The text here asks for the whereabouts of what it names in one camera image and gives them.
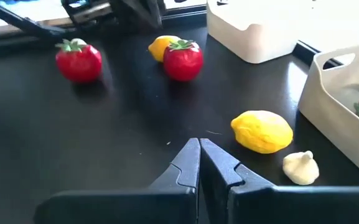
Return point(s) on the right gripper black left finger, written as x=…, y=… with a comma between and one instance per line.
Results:
x=179, y=177

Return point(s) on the yellow toy lemon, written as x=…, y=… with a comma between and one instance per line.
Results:
x=159, y=48
x=261, y=132

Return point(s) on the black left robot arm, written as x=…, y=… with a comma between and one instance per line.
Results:
x=135, y=12

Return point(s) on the white plastic basket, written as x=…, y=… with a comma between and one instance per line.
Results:
x=254, y=43

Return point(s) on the white toy garlic bulb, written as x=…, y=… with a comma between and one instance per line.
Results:
x=300, y=169
x=79, y=41

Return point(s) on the beige plastic basket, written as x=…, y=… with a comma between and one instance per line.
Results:
x=331, y=124

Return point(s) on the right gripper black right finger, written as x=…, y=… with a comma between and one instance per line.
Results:
x=219, y=174

